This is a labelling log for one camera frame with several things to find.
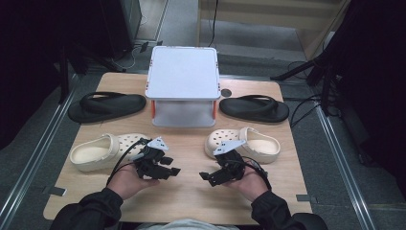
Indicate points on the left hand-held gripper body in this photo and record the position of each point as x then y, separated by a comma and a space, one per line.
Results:
150, 159

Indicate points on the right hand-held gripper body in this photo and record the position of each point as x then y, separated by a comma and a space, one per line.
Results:
231, 163

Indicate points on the cream clog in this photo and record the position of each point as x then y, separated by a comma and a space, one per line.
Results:
258, 145
95, 153

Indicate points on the black flip-flop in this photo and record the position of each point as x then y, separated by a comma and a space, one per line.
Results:
255, 110
111, 107

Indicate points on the person's left hand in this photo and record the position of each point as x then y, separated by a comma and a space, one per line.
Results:
126, 182

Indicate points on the person's right hand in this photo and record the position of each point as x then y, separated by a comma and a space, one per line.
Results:
253, 187

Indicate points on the person's grey shirt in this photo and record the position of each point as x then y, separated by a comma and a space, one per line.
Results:
188, 225

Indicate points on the black table grommet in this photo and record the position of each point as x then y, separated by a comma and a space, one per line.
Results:
226, 93

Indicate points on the black plug adapter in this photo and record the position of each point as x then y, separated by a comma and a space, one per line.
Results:
144, 46

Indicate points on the black tripod stand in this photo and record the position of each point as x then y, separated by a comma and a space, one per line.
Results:
300, 68

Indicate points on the dark cabinet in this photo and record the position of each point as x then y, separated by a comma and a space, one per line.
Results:
123, 25

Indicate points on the dark curtain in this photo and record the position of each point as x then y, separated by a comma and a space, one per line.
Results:
32, 64
376, 80

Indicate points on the light wooden furniture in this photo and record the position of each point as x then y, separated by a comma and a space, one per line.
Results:
271, 16

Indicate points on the metal floor rail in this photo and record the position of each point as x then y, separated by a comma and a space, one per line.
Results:
38, 150
343, 159

